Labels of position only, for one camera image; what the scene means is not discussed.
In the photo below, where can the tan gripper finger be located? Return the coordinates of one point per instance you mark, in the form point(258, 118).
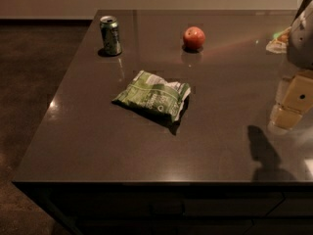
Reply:
point(293, 100)

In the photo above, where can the green soda can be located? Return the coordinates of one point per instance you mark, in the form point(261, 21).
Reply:
point(110, 33)

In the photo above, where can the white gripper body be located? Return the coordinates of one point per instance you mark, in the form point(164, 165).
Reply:
point(301, 43)

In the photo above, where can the crumpled snack wrapper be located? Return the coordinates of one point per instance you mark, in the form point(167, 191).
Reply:
point(280, 42)

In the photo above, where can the red apple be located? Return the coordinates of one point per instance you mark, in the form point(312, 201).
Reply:
point(193, 38)

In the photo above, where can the dark cabinet drawers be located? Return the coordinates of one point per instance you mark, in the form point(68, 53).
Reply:
point(175, 209)

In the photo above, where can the green jalapeno chip bag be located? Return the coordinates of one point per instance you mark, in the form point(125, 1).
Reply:
point(153, 94)

